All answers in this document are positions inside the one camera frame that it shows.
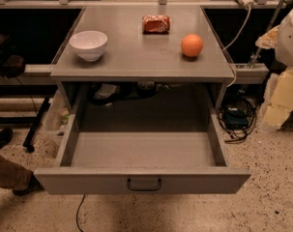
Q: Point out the person's leg brown trousers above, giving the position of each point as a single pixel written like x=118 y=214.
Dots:
x=13 y=176

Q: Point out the black drawer handle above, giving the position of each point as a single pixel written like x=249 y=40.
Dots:
x=143 y=185

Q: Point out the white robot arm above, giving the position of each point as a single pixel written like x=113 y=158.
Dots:
x=284 y=45

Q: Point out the black shoe upper left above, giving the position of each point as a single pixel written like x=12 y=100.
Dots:
x=6 y=136

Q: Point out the orange fruit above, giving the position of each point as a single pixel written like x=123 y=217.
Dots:
x=191 y=45

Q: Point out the crushed red soda can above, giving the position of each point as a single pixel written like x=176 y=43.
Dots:
x=156 y=24

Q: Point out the grey metal cabinet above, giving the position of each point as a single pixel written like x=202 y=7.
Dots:
x=133 y=56

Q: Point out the open grey top drawer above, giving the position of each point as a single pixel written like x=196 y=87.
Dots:
x=173 y=136

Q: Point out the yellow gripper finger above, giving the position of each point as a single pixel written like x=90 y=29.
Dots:
x=268 y=40
x=278 y=104

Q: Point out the white ceramic bowl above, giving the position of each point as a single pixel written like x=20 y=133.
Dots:
x=88 y=45

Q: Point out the black shoe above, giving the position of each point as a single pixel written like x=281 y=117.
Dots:
x=6 y=136
x=33 y=186

